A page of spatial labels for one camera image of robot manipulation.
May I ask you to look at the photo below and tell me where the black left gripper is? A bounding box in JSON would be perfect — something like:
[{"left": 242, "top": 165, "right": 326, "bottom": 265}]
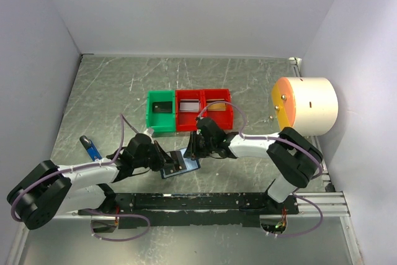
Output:
[{"left": 133, "top": 140, "right": 177, "bottom": 171}]

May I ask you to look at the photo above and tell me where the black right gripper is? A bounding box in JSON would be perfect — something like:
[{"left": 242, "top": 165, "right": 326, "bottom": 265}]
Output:
[{"left": 183, "top": 130, "right": 215, "bottom": 158}]

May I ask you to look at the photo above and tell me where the blue leather card holder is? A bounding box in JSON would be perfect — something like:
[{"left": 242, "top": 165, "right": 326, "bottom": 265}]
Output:
[{"left": 160, "top": 148, "right": 200, "bottom": 179}]

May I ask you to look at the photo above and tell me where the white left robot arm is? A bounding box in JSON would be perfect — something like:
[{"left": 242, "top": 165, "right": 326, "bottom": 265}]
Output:
[{"left": 7, "top": 132, "right": 182, "bottom": 230}]

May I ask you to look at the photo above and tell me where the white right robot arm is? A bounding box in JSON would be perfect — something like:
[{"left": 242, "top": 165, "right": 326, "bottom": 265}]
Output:
[{"left": 184, "top": 117, "right": 323, "bottom": 214}]

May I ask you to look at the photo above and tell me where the silver credit card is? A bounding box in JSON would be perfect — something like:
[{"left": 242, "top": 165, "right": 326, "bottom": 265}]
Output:
[{"left": 179, "top": 99, "right": 200, "bottom": 113}]

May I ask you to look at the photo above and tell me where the gold credit card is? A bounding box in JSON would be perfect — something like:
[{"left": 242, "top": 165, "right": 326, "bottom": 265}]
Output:
[{"left": 207, "top": 99, "right": 226, "bottom": 112}]

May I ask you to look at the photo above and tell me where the black credit card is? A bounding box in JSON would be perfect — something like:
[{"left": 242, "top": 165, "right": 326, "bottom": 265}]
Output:
[{"left": 152, "top": 101, "right": 174, "bottom": 114}]

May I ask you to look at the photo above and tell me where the red plastic bin middle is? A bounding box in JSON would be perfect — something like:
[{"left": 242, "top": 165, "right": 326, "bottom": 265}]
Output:
[{"left": 175, "top": 89, "right": 204, "bottom": 132}]

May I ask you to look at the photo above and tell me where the red plastic bin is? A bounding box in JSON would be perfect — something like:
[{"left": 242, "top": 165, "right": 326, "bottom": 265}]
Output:
[
  {"left": 175, "top": 89, "right": 204, "bottom": 132},
  {"left": 202, "top": 89, "right": 234, "bottom": 130}
]

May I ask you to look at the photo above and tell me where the red plastic bin right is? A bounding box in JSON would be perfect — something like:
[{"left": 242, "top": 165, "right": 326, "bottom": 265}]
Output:
[{"left": 202, "top": 89, "right": 234, "bottom": 130}]

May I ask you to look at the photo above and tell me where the green plastic bin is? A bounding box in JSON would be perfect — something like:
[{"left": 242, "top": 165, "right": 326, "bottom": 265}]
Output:
[{"left": 146, "top": 90, "right": 176, "bottom": 133}]

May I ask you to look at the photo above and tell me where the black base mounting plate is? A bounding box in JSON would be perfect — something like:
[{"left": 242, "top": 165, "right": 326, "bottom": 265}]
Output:
[{"left": 78, "top": 187, "right": 298, "bottom": 229}]

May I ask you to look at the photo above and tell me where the cream cylinder orange yellow face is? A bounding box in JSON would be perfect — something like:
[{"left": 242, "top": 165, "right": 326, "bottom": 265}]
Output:
[{"left": 271, "top": 77, "right": 339, "bottom": 137}]

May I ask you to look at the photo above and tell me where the aluminium rail frame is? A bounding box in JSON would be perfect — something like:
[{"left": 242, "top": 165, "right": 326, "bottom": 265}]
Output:
[{"left": 1, "top": 55, "right": 363, "bottom": 264}]

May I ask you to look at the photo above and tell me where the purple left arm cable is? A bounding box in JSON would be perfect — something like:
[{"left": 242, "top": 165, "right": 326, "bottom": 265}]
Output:
[{"left": 11, "top": 113, "right": 151, "bottom": 243}]

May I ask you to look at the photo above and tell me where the blue black handled tool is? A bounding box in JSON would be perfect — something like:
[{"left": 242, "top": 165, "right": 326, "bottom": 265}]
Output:
[{"left": 79, "top": 135, "right": 102, "bottom": 161}]

